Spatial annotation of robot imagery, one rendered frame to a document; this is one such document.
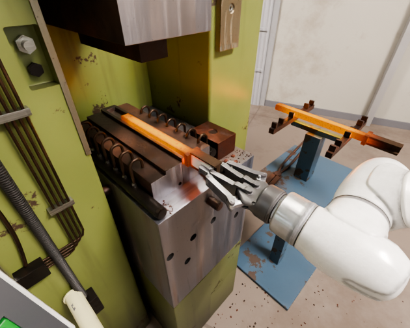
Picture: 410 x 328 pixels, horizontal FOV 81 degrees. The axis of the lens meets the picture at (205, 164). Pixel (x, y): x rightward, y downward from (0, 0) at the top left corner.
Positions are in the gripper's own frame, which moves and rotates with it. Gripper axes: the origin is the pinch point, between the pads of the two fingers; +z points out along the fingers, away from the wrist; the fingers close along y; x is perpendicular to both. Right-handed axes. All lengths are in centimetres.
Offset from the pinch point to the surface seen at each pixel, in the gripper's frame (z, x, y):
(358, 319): -58, -98, 54
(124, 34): 6.2, 28.7, -12.2
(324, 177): -16, -31, 58
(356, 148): -7, -99, 219
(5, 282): -4.6, 6.7, -39.8
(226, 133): 7.2, -1.9, 17.2
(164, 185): 5.2, -4.8, -8.7
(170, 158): 8.6, -1.0, -3.7
